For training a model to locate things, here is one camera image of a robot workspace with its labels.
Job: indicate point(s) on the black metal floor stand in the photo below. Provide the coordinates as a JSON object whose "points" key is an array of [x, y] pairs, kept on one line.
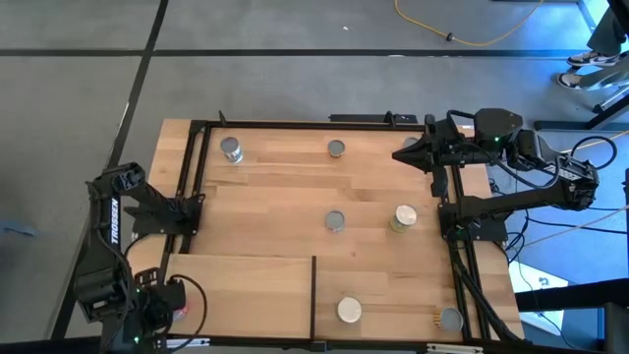
{"points": [[580, 125]]}

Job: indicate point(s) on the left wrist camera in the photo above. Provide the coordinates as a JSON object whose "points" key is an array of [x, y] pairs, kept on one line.
{"points": [[147, 277]]}

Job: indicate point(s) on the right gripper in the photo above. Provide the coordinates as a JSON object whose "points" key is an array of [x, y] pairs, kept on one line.
{"points": [[449, 145]]}

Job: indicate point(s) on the tan striped-label can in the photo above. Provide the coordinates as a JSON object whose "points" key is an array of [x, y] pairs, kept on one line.
{"points": [[452, 319]]}

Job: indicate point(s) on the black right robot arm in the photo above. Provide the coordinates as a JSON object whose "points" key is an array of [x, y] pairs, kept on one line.
{"points": [[516, 196]]}

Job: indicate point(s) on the small grey-lidded can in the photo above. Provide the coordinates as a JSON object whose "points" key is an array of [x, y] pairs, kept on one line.
{"points": [[335, 220]]}

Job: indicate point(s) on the silver metal bracket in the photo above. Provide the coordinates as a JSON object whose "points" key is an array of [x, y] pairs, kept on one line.
{"points": [[454, 348], [174, 342]]}

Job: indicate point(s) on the cream-lidded can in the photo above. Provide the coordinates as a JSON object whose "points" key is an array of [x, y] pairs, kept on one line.
{"points": [[349, 310]]}

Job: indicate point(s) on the person's shoe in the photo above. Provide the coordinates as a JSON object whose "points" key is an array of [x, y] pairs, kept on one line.
{"points": [[592, 59], [569, 81]]}

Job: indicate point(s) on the black vertical post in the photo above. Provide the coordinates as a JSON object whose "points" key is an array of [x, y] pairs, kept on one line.
{"points": [[626, 196]]}

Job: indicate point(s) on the black box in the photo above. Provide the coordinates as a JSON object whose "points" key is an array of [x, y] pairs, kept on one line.
{"points": [[616, 329]]}

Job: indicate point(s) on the black crossbeam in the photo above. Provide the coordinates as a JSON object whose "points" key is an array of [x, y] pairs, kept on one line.
{"points": [[565, 297]]}

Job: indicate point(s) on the blue floor object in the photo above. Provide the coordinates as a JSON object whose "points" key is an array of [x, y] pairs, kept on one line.
{"points": [[17, 228]]}

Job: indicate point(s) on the low wooden shelf board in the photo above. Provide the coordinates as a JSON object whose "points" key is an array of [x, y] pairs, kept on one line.
{"points": [[245, 295]]}

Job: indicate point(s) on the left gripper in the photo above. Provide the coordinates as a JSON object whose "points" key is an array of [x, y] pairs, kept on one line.
{"points": [[167, 300]]}

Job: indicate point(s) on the yellow can with red dots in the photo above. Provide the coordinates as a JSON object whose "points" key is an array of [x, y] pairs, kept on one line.
{"points": [[336, 147]]}

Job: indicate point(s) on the black divider bar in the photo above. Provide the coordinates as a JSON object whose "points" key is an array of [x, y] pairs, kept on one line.
{"points": [[313, 295]]}

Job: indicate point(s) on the black rig bar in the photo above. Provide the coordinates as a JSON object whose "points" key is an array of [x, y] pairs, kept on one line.
{"points": [[29, 348]]}

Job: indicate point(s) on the green can with white lid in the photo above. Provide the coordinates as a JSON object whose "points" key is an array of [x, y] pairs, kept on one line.
{"points": [[406, 215]]}

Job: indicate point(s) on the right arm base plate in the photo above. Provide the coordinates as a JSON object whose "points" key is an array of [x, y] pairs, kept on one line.
{"points": [[491, 228]]}

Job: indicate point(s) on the black metal table frame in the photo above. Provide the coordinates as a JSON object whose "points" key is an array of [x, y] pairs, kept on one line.
{"points": [[295, 125]]}

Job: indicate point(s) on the white paper sheet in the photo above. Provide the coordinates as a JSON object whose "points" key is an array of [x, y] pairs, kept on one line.
{"points": [[535, 275]]}

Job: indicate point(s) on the white and green label can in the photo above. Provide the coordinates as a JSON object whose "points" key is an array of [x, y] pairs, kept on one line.
{"points": [[230, 146]]}

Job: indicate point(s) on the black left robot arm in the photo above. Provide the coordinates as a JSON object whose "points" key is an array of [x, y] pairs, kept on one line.
{"points": [[114, 226]]}

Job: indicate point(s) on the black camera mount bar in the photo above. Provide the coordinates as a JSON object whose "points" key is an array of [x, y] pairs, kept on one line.
{"points": [[363, 118]]}

